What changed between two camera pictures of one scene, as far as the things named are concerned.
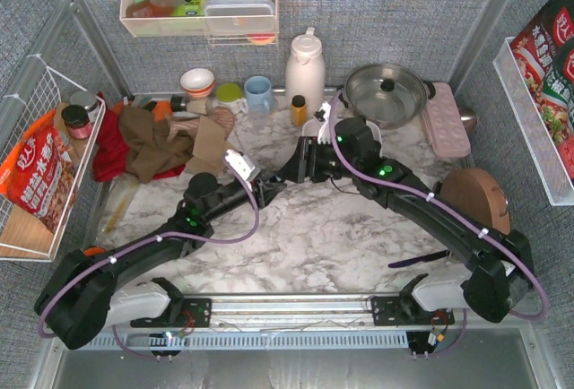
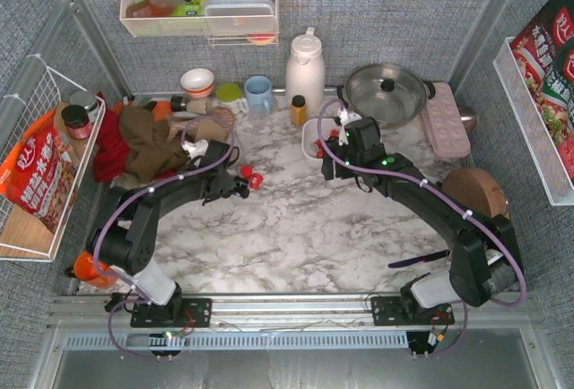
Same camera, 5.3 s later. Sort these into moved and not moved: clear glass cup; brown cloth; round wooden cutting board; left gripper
Moved: left gripper
Not moved: round wooden cutting board; brown cloth; clear glass cup
